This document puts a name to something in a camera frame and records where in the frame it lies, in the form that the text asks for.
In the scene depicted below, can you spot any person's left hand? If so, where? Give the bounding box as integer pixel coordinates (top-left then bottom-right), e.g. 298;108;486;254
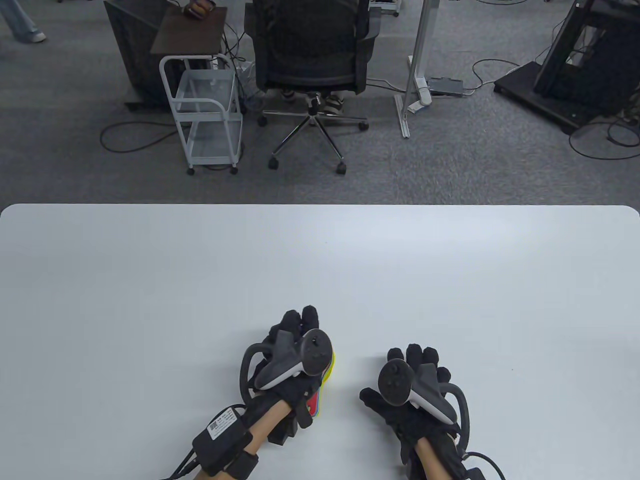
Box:
252;305;335;430

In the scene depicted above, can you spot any person's right hand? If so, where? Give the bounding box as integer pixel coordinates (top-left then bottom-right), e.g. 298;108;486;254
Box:
359;344;468;467

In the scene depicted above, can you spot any person's right forearm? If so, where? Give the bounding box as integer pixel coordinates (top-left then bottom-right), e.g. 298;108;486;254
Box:
415;435;451;480

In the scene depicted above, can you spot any person's left forearm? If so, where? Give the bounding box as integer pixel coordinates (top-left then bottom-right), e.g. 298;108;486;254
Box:
192;400;293;480

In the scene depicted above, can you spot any grey black left hand controller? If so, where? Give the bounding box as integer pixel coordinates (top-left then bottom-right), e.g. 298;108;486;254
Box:
241;329;333;406

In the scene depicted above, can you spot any grey black hand controller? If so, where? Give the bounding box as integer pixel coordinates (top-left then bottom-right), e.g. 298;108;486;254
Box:
377;360;470;441
241;329;333;406

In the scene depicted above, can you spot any grey black right hand controller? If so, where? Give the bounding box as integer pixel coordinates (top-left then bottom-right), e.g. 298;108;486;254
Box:
377;360;470;441

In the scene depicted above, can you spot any black left wrist sensor box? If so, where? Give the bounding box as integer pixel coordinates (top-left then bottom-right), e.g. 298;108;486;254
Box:
192;406;260;476

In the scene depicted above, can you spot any grey power adapter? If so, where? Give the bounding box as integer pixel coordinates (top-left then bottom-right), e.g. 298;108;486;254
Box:
429;76;466;97

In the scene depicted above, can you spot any black mesh office chair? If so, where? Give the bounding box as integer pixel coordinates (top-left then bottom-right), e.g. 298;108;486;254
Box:
244;0;382;176

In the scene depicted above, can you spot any white metal desk leg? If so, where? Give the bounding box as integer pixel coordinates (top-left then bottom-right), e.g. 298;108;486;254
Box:
395;0;441;139

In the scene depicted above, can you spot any brown side table top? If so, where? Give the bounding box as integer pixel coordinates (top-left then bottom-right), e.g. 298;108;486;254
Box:
150;6;228;55

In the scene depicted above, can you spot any dark grey cabinet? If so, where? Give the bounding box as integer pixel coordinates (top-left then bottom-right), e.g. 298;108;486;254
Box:
103;0;176;112

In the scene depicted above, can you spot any black equipment rack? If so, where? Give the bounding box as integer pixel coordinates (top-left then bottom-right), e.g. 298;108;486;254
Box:
493;0;640;136

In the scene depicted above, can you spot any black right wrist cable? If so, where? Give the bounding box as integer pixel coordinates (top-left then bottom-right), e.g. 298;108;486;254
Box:
462;451;506;480

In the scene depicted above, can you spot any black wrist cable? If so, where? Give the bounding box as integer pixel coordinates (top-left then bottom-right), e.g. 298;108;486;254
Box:
462;451;506;480
160;447;201;480

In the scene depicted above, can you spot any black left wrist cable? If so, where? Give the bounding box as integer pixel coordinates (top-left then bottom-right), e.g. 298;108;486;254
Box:
160;447;201;480

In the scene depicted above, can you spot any black floor cable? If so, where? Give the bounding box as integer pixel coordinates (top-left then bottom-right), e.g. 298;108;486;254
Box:
569;120;640;161
100;121;191;153
462;59;521;96

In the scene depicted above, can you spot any white wire rolling cart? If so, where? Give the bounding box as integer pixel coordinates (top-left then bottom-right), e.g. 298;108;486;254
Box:
159;54;245;176

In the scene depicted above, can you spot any bundle of black cables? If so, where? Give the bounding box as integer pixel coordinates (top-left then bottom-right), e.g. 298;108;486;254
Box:
220;22;257;113

